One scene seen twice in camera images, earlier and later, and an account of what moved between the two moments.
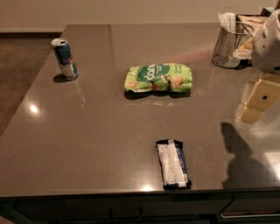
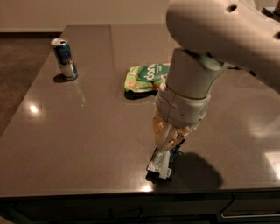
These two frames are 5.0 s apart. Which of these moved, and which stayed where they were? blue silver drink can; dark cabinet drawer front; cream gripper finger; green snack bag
Moved: cream gripper finger
Stayed: dark cabinet drawer front; green snack bag; blue silver drink can
